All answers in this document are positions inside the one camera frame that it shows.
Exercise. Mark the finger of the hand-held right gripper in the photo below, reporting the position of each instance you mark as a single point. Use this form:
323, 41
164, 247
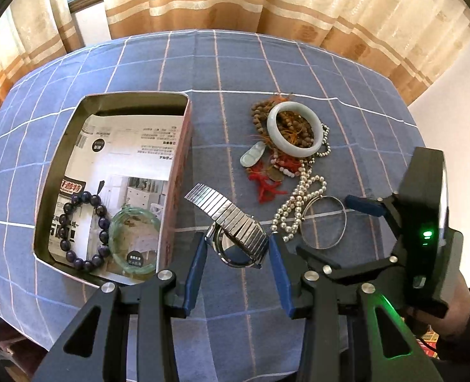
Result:
364, 205
318, 258

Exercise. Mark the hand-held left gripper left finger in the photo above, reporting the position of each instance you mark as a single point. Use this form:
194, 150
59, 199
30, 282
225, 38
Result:
195, 271

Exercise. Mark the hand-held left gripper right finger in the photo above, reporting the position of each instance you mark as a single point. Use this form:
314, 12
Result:
278, 271

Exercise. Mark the silver metal wristwatch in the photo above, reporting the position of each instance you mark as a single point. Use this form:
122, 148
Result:
235, 223

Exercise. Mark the pink tin box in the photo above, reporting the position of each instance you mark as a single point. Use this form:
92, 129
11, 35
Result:
179, 191

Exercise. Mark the person's right hand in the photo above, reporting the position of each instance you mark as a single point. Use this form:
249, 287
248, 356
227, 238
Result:
458, 306

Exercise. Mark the thin silver bangle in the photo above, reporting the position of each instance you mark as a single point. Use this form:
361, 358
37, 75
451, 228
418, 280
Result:
343, 223

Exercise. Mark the green jade bangle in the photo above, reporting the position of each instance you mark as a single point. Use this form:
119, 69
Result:
133, 268

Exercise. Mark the pale jade bangle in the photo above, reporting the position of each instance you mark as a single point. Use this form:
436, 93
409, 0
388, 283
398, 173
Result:
273, 129

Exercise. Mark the printed paper leaflet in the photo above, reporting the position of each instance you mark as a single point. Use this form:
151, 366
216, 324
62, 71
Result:
131, 155

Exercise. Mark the blue checked tablecloth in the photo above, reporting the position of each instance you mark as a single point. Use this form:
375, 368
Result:
227, 67

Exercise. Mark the beige striped curtain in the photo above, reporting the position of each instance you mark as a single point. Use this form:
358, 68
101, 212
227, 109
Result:
298, 0
32, 28

